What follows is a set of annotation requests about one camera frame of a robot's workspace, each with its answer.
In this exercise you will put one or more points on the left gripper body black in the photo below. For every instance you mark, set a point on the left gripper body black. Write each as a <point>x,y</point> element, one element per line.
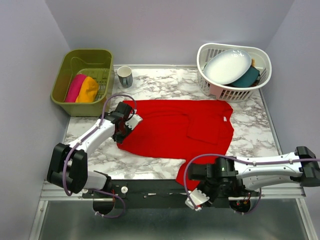
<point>119,136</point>

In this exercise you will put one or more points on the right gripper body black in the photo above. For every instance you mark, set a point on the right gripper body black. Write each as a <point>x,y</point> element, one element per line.
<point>210,188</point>

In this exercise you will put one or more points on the red t shirt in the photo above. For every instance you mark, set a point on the red t shirt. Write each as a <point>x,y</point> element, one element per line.
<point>180,129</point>

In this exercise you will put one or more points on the white plastic dish basket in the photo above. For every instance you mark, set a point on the white plastic dish basket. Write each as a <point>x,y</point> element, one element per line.
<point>259,59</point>

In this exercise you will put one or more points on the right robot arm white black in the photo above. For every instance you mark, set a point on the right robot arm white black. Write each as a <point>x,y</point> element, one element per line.
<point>231,181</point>

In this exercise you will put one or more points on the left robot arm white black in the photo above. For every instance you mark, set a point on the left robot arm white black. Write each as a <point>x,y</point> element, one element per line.
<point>68,166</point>

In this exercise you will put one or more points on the orange rolled t shirt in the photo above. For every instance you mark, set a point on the orange rolled t shirt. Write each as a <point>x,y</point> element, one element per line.
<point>88,91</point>

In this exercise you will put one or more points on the grey white mug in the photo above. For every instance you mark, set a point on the grey white mug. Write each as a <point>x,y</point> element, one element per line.
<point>125,76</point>

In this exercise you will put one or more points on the pink rolled t shirt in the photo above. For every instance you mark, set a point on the pink rolled t shirt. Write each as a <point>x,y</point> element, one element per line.
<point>74,88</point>

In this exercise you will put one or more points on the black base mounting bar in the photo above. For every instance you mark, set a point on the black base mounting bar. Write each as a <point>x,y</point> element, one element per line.
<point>163,194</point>

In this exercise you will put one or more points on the olive green plastic bin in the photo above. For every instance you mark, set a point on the olive green plastic bin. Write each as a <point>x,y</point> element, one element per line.
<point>94,63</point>

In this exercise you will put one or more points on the dark brown dish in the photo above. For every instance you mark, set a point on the dark brown dish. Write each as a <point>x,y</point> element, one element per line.
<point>256,82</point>

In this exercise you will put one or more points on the teal plate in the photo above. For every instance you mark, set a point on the teal plate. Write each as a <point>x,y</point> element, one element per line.
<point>247,79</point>

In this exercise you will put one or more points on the white oval plate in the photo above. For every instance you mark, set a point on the white oval plate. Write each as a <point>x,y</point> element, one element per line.
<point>228,66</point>

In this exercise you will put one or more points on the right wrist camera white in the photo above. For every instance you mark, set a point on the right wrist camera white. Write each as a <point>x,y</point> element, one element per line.
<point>196,200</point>

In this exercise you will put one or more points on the aluminium frame rail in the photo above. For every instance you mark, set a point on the aluminium frame rail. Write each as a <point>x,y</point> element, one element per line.
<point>51,192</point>

